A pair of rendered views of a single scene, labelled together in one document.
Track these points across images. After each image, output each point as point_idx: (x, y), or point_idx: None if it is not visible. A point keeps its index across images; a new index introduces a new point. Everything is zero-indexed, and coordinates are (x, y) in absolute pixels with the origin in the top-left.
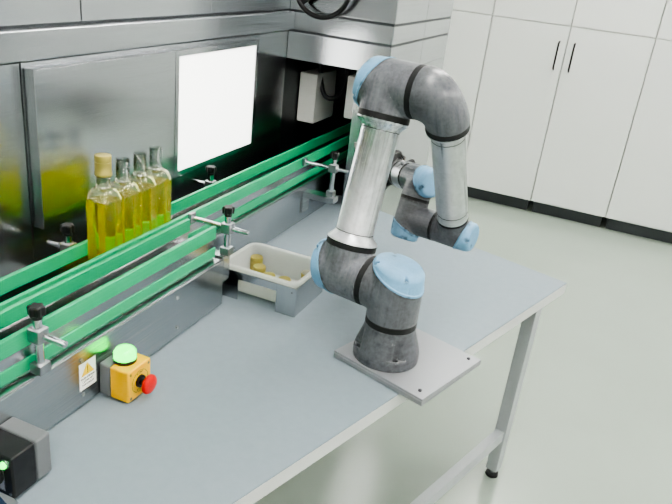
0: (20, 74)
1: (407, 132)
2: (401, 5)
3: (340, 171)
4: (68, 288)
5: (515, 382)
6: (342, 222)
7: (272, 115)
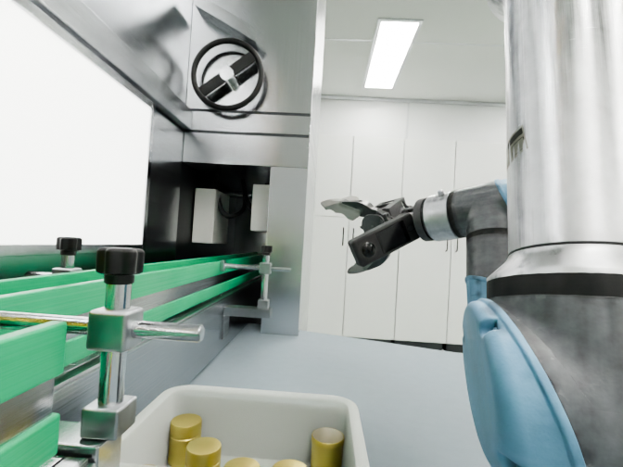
0: None
1: (308, 251)
2: (312, 99)
3: (276, 271)
4: None
5: None
6: (578, 215)
7: (167, 224)
